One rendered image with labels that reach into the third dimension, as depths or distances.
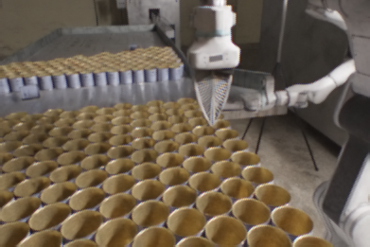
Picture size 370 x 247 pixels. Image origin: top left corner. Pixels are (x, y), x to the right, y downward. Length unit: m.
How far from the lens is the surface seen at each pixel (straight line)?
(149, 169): 0.70
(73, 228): 0.60
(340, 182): 1.36
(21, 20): 7.94
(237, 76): 1.56
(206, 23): 0.55
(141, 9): 6.09
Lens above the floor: 1.58
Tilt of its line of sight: 23 degrees down
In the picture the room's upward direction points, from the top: 1 degrees counter-clockwise
